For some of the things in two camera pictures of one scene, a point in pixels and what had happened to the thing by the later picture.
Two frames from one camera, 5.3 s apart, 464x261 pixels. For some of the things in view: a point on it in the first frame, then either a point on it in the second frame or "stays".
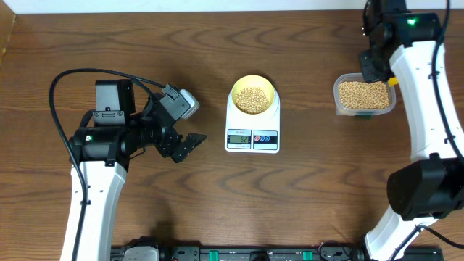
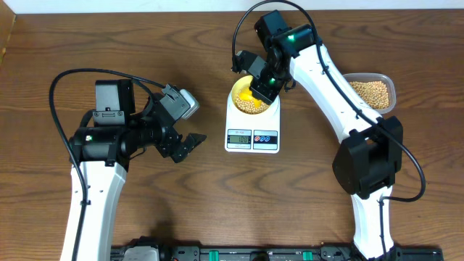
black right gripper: x=369 y=73 to x=259 y=91
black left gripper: x=166 y=146 stays
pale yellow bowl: x=253 y=94 stays
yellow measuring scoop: x=393 y=80 to x=246 y=94
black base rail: x=162 y=253 stays
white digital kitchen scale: x=252 y=133 stays
